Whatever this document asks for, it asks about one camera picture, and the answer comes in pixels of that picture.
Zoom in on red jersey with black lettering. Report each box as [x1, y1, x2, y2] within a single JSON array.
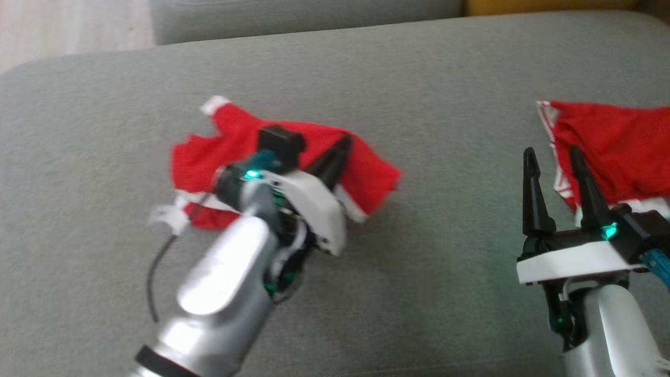
[[537, 99, 670, 216]]

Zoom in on dark grey sofa cushion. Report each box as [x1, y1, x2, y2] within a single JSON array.
[[636, 0, 670, 24]]

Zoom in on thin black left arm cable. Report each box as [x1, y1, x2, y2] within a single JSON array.
[[148, 235, 180, 323]]

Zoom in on small grey sofa cushion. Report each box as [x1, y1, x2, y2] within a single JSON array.
[[151, 0, 466, 46]]

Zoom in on red shorts with white trim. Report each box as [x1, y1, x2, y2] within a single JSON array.
[[149, 95, 403, 235]]

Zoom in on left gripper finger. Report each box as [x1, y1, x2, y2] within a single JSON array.
[[306, 134, 354, 190]]

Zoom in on teal right camera cable plug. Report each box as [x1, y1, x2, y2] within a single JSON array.
[[641, 249, 670, 287]]

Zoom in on teal camera cable plug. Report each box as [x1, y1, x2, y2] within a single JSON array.
[[641, 249, 670, 287], [245, 151, 276, 169]]

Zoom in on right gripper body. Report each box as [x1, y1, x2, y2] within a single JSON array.
[[517, 225, 647, 350]]

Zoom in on large grey sofa seat cushion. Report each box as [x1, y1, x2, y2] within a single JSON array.
[[0, 10, 670, 377]]

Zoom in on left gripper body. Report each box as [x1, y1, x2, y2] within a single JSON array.
[[215, 162, 348, 302]]

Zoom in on teal left camera cable plug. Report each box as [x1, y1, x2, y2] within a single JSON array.
[[245, 151, 276, 169]]

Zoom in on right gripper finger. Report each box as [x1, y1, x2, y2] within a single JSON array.
[[522, 148, 557, 238], [569, 146, 614, 234]]

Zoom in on yellow sofa cushion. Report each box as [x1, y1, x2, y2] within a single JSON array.
[[463, 0, 642, 16]]

